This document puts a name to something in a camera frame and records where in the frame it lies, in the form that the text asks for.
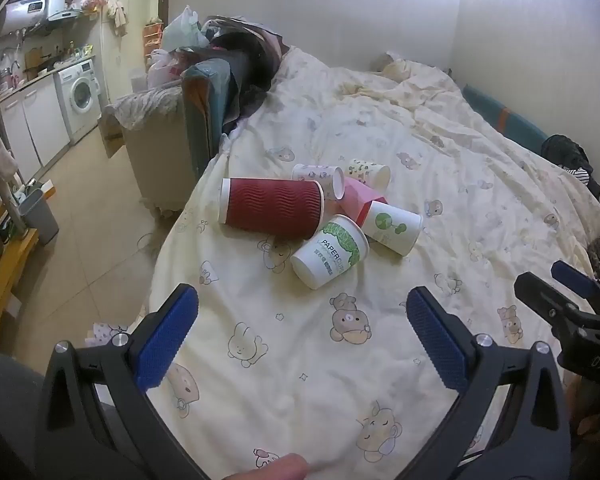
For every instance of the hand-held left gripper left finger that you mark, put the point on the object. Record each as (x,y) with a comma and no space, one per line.
(164,342)

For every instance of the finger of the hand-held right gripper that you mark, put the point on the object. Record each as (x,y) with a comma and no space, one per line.
(575,277)
(542,295)

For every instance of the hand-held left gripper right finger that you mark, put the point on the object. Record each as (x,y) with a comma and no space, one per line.
(437,347)

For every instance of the white cup green dots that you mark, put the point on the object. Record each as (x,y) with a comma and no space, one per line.
(392,227)

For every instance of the white cup green leafy print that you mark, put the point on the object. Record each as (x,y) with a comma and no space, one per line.
(330,255)

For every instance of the pink paper cup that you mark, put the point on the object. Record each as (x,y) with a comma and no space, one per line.
(356,197)

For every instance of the red ribbed paper cup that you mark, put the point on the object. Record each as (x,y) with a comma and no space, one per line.
(275,206)

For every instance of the cream cup small cartoon print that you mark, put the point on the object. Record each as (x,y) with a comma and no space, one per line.
(370,172)

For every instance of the white cup small pink print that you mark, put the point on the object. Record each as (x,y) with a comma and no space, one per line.
(316,175)

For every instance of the person's left hand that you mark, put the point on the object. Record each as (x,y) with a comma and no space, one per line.
(272,467)

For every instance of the black bag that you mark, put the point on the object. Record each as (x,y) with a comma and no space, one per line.
(570,155)

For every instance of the cream bear print blanket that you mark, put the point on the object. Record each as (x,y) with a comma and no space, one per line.
(300,360)

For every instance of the person's grey trouser leg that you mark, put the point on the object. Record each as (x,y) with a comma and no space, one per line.
(7,410)

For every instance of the yellow wooden shelf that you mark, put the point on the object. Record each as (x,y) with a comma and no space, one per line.
(7,270)

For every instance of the grey trash bin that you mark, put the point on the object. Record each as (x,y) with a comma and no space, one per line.
(40,215)

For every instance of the beige sofa with lace cover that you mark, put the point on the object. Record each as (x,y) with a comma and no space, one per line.
(152,160)

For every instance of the cardboard box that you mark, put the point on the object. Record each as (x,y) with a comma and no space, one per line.
(111,137)

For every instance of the teal bed headboard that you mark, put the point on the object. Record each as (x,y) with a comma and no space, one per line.
(205,110)

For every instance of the white kitchen cabinets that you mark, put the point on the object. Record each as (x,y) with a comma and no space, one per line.
(30,125)

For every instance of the white washing machine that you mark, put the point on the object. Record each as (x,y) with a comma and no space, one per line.
(80,95)

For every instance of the pink plastic bag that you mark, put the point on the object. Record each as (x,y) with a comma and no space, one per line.
(161,72)

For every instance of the pile of dark clothes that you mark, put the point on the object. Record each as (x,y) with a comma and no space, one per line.
(252,65)

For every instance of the white plastic bag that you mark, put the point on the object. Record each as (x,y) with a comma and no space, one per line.
(182,30)

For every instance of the hanging light towels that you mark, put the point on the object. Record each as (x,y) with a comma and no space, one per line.
(117,15)

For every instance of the steel range hood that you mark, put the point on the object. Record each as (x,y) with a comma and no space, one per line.
(65,14)

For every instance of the white water heater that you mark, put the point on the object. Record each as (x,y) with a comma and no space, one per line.
(35,5)

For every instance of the teal bed side rail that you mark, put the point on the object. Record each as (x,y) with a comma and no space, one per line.
(500,112)

